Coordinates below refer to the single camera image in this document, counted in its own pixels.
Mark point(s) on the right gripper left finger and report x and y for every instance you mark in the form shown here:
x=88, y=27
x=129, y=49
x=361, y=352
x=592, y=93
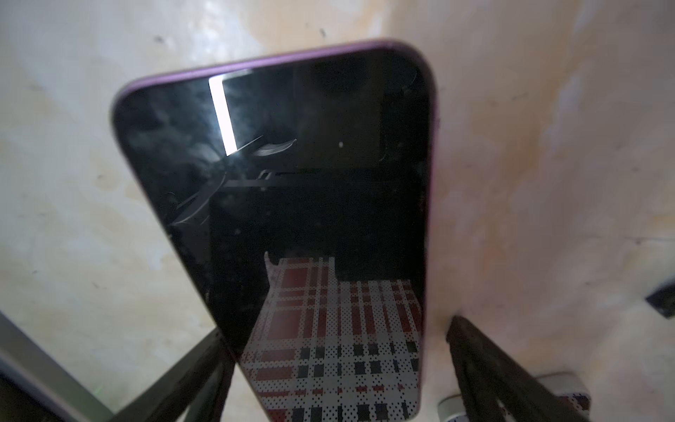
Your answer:
x=197, y=386

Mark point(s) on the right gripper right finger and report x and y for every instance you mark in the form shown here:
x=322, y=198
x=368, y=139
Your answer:
x=490, y=381

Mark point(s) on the purple-edged black smartphone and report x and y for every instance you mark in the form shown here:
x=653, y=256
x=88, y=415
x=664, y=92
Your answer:
x=294, y=190

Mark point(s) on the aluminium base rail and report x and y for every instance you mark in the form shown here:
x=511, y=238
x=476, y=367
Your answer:
x=38, y=375

